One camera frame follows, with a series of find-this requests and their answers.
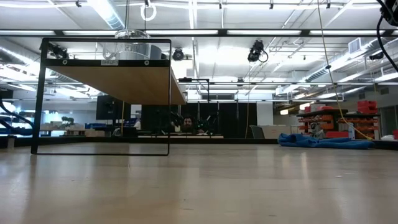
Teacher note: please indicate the black cup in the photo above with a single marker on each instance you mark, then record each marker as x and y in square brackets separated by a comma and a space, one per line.
[164, 56]

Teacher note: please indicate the blue plastic cup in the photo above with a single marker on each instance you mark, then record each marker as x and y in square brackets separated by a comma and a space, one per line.
[156, 53]

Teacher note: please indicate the clear glass mug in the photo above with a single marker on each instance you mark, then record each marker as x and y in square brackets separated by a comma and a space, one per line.
[132, 51]

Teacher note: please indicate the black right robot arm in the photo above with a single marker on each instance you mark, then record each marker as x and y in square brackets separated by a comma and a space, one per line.
[392, 12]

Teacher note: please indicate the person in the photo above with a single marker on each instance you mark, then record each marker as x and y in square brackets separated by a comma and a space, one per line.
[187, 124]

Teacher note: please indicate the grey chair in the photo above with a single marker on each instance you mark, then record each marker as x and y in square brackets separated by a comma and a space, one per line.
[256, 132]

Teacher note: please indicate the round black ceiling device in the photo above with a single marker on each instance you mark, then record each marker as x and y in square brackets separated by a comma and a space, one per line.
[178, 54]

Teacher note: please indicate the black monitor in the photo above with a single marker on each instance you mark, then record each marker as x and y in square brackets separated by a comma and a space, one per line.
[109, 107]

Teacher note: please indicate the black overhead light beam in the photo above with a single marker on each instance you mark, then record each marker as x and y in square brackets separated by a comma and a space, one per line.
[248, 32]

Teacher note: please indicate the blue cloth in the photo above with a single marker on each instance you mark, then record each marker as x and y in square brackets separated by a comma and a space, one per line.
[311, 142]

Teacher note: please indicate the orange parts bin rack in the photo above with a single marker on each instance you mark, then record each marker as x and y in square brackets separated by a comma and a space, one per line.
[342, 124]

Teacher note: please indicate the black ceiling spotlight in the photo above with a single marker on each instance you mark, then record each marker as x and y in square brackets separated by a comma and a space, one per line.
[57, 51]

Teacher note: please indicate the black partition wall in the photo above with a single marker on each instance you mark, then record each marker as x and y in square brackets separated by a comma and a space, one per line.
[230, 119]

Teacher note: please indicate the black metal rig frame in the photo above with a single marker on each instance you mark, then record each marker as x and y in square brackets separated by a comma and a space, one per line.
[217, 140]

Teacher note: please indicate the wooden shelf with black frame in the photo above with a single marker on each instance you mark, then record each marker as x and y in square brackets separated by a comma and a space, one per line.
[133, 84]

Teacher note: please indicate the black ceiling camera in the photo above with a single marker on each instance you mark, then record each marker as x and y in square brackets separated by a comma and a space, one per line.
[256, 49]

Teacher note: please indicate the silver ventilation duct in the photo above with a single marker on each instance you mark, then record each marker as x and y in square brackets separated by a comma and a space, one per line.
[109, 15]

